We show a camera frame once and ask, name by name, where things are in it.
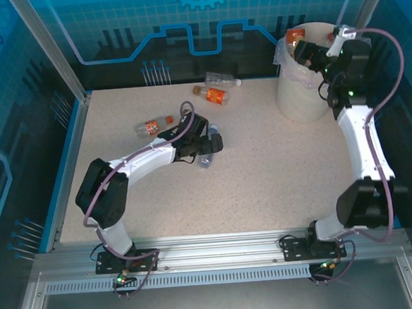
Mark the aluminium front rail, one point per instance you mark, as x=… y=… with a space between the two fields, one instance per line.
x=216 y=249

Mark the orange label bottle brown cap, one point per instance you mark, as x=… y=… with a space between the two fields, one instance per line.
x=214 y=96

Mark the clear plastic bin liner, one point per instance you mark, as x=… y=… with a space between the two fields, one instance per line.
x=279 y=55

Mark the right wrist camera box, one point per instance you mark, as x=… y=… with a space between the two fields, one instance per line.
x=339 y=40

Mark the orange juice bottle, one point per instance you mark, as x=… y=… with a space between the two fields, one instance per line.
x=295 y=35

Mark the grey metal bottom panel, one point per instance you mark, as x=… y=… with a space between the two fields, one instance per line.
x=220 y=305

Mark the blue table side rail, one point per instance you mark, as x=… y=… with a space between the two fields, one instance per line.
x=66 y=164

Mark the beige plastic bin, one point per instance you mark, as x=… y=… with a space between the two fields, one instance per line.
x=298 y=102

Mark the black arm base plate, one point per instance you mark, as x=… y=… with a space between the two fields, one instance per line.
x=294 y=252
x=107 y=265

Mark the clear bottle blue cap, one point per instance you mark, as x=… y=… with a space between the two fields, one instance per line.
x=206 y=160

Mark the connector with green light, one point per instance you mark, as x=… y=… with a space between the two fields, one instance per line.
x=328 y=264
x=121 y=278

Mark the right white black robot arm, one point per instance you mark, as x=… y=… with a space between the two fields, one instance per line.
x=357 y=140

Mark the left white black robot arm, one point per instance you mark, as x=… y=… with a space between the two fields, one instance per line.
x=150 y=163

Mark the clear bottle white cap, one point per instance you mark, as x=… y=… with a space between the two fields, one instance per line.
x=218 y=78

